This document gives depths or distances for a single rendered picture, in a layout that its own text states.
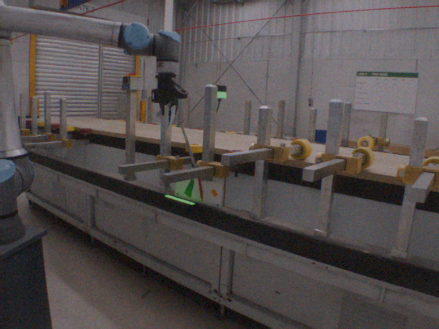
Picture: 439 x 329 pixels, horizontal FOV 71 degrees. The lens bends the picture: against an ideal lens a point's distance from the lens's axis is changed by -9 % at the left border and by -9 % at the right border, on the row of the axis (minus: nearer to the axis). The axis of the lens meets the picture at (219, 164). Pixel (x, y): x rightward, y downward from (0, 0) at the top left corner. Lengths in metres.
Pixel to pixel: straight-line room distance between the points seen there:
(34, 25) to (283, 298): 1.48
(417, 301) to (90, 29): 1.36
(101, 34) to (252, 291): 1.29
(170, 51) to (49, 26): 0.45
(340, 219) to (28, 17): 1.32
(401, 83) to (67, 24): 7.61
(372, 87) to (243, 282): 7.15
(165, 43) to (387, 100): 7.27
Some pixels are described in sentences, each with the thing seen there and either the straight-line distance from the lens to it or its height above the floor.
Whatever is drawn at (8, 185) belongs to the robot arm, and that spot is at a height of 0.80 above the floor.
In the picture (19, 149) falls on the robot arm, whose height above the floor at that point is 0.90.
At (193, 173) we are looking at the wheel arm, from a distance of 1.20.
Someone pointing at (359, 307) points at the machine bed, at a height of 0.35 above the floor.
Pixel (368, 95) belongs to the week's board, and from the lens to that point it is 8.41.
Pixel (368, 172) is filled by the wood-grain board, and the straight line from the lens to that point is 1.24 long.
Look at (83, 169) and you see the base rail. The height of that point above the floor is 0.70.
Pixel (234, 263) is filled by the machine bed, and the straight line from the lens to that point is 1.69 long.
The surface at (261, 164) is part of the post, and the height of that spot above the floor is 0.90.
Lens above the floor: 1.10
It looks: 10 degrees down
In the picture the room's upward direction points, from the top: 3 degrees clockwise
